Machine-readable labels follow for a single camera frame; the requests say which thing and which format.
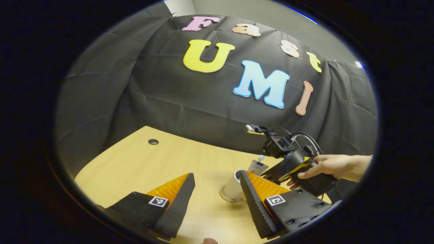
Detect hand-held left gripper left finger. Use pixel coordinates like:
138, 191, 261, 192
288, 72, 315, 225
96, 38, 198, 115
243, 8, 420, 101
97, 173, 196, 239

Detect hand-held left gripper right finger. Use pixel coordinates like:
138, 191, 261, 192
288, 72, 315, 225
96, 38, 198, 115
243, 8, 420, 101
240, 170, 341, 239

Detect white cup with wooden handle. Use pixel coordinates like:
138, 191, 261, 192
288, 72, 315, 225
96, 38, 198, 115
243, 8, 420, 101
220, 169, 250, 203

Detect white toothpaste tube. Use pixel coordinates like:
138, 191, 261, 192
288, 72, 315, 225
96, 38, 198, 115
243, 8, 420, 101
247, 155, 269, 176

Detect wooden desktop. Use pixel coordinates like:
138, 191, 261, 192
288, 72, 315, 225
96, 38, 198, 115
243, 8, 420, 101
75, 126, 333, 244

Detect black backdrop cloth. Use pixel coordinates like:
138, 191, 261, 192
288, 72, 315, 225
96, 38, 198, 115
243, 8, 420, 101
56, 3, 378, 177

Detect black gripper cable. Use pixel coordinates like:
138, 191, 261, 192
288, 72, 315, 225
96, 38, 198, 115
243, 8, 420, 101
271, 127, 322, 156

